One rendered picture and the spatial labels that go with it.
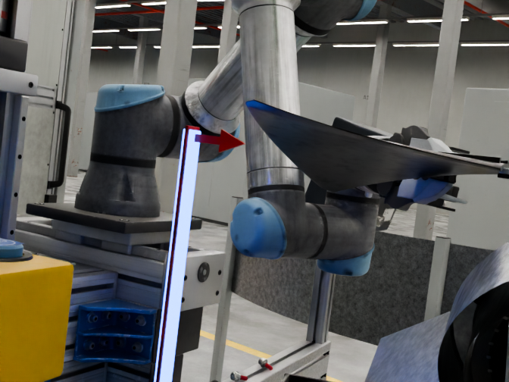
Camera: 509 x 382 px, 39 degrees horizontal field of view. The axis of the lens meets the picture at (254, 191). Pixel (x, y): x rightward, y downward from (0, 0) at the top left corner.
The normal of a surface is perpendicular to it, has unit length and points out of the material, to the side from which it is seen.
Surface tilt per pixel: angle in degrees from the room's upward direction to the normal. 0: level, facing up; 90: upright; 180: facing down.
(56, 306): 90
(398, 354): 55
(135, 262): 90
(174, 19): 90
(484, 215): 90
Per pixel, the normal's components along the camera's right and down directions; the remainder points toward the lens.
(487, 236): -0.66, -0.04
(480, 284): -0.82, -0.57
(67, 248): -0.49, -0.01
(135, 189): 0.58, -0.19
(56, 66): 0.90, 0.13
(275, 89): 0.07, -0.17
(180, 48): 0.74, 0.13
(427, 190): -0.75, 0.40
